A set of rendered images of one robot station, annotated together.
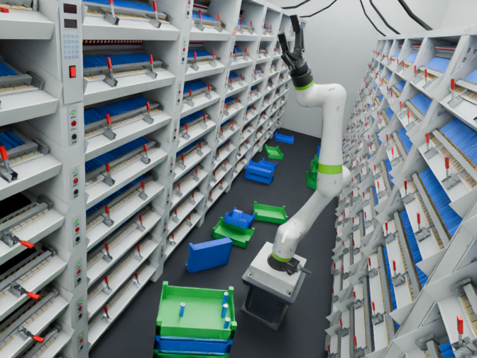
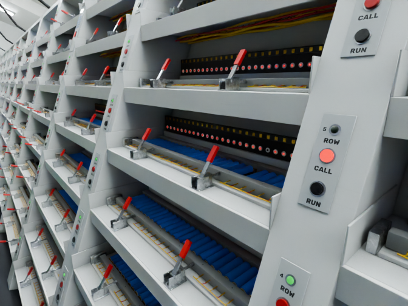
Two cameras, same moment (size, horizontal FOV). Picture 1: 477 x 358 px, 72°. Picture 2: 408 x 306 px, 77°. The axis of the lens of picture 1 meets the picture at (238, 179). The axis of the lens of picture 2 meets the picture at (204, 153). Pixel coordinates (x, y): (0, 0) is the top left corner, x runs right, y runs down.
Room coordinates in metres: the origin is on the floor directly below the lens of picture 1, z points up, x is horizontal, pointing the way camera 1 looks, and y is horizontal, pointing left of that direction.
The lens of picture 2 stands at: (2.34, -0.13, 0.99)
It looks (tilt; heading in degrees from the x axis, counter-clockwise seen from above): 1 degrees down; 124
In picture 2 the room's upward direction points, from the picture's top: 16 degrees clockwise
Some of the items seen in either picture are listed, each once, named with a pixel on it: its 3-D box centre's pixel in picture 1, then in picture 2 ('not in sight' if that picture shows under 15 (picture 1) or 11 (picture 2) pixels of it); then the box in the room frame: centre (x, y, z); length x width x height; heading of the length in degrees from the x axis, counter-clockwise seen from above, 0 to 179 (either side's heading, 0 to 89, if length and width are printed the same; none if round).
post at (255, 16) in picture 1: (235, 105); not in sight; (2.99, 0.17, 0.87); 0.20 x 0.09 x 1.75; 77
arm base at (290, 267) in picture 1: (289, 263); not in sight; (1.52, -0.39, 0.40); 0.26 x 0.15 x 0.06; 62
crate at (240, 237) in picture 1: (233, 232); not in sight; (2.22, -0.05, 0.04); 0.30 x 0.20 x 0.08; 77
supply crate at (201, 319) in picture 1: (196, 309); not in sight; (0.95, 0.06, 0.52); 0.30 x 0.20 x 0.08; 100
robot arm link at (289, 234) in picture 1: (287, 241); not in sight; (1.55, -0.34, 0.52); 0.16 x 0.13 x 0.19; 152
